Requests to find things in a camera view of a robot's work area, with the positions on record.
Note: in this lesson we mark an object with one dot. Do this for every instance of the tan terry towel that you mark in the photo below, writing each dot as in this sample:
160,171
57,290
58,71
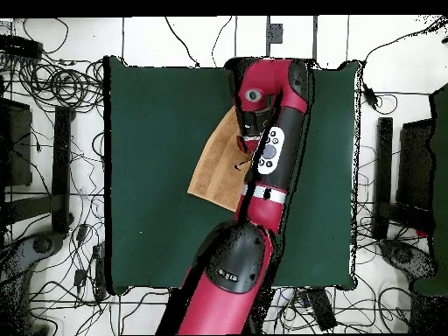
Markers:
217,164

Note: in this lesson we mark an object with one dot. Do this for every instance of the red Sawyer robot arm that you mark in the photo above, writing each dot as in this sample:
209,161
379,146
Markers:
227,308

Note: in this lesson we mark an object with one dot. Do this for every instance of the dark green table cloth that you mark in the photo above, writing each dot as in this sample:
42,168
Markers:
157,140

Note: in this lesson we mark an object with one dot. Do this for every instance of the small grey box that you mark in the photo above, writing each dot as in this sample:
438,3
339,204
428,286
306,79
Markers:
275,34

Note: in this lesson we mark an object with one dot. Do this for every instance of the black power adapter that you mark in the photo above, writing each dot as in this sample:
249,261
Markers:
79,277
370,96
82,232

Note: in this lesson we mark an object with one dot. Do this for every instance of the black equipment case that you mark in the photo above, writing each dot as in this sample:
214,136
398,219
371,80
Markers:
416,161
19,147

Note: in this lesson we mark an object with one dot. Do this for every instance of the black power strip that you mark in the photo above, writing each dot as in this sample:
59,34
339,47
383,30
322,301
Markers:
320,309
21,47

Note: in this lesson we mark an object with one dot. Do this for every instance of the grey wheeled stand base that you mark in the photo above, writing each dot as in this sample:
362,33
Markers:
42,245
402,255

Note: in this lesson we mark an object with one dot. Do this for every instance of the green covered side table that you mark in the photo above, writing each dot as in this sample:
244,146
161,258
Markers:
441,175

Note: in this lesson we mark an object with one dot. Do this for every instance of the grey square floor frame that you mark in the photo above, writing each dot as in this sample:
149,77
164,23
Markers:
315,35

